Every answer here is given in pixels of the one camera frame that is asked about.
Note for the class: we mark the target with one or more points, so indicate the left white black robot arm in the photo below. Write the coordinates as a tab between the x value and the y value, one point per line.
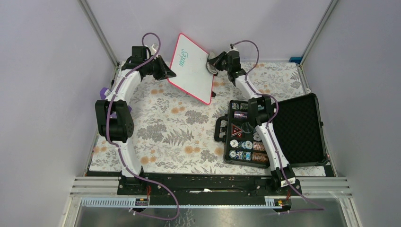
119	131

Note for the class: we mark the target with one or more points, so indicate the floral tablecloth mat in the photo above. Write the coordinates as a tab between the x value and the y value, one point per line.
174	132

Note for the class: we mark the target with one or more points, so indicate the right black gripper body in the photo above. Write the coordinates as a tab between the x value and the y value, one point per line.
221	63

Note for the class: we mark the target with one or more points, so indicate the purple plastic object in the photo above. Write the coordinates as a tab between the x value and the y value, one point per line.
106	93

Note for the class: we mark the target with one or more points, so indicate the black poker chip case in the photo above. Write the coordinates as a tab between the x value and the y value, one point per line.
298	128

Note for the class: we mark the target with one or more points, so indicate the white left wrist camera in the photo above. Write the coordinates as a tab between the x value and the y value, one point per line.
154	49

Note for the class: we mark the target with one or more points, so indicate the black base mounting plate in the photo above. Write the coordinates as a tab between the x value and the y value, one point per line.
204	190

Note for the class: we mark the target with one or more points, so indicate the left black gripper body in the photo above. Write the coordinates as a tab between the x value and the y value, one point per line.
155	68

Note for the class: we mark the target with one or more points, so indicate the translucent silicone sponge eraser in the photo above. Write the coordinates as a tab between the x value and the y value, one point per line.
211	61

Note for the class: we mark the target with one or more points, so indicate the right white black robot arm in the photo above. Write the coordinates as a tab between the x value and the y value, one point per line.
262	109

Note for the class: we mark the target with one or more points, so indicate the red-framed whiteboard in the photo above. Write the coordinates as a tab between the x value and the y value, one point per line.
189	65

